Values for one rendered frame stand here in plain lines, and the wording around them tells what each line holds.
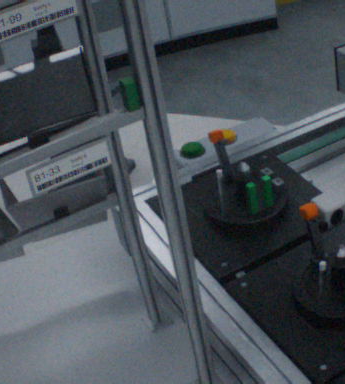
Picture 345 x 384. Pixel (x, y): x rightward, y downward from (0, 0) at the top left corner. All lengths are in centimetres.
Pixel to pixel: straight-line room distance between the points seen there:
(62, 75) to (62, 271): 59
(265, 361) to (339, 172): 50
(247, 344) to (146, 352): 21
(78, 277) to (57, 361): 21
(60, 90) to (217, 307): 40
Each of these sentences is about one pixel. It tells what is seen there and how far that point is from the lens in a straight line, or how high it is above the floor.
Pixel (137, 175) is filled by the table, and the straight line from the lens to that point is 137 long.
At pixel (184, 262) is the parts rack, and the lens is 73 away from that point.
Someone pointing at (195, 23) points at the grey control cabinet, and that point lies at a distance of 420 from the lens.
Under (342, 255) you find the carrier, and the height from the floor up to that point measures 104.
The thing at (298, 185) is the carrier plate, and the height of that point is 97.
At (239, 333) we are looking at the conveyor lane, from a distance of 85.
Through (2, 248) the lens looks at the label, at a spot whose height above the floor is 111.
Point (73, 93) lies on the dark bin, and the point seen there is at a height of 133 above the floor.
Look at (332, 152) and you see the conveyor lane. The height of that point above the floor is 92.
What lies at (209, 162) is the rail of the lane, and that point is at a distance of 117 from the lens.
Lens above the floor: 158
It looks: 34 degrees down
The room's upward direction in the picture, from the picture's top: 11 degrees counter-clockwise
